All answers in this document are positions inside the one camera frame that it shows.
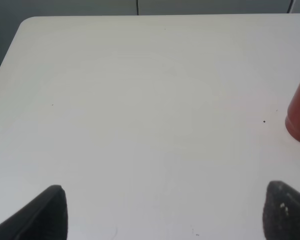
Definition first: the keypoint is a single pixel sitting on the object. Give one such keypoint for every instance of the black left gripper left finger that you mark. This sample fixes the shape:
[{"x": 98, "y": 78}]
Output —
[{"x": 43, "y": 218}]

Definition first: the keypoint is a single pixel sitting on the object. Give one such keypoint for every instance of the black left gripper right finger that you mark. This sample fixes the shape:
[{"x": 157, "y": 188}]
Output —
[{"x": 281, "y": 212}]

